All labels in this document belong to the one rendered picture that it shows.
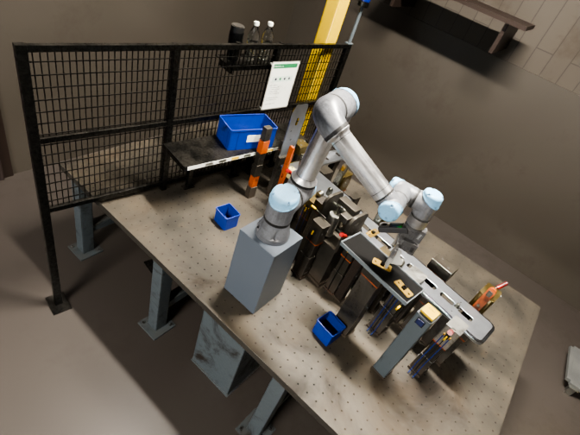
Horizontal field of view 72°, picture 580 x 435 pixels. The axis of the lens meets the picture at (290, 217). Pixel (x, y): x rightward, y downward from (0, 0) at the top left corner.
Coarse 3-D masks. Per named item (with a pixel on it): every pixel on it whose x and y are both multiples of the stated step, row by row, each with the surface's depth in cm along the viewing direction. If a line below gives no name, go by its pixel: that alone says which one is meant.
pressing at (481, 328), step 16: (320, 176) 235; (368, 224) 213; (384, 240) 207; (432, 272) 199; (448, 288) 193; (432, 304) 183; (448, 304) 185; (464, 304) 188; (464, 320) 180; (480, 320) 182; (480, 336) 175
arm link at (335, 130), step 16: (336, 96) 135; (320, 112) 133; (336, 112) 132; (320, 128) 134; (336, 128) 131; (336, 144) 134; (352, 144) 133; (352, 160) 133; (368, 160) 134; (368, 176) 134; (384, 192) 134; (400, 192) 139; (384, 208) 134; (400, 208) 134
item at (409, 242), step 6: (408, 228) 150; (426, 228) 152; (402, 234) 154; (408, 234) 153; (414, 234) 152; (420, 234) 151; (396, 240) 155; (402, 240) 154; (408, 240) 153; (414, 240) 153; (420, 240) 152; (402, 246) 156; (408, 246) 155; (414, 246) 152; (408, 252) 155
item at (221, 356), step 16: (208, 320) 205; (208, 336) 212; (224, 336) 201; (208, 352) 219; (224, 352) 207; (240, 352) 197; (208, 368) 226; (224, 368) 214; (240, 368) 209; (256, 368) 242; (224, 384) 221; (240, 384) 232
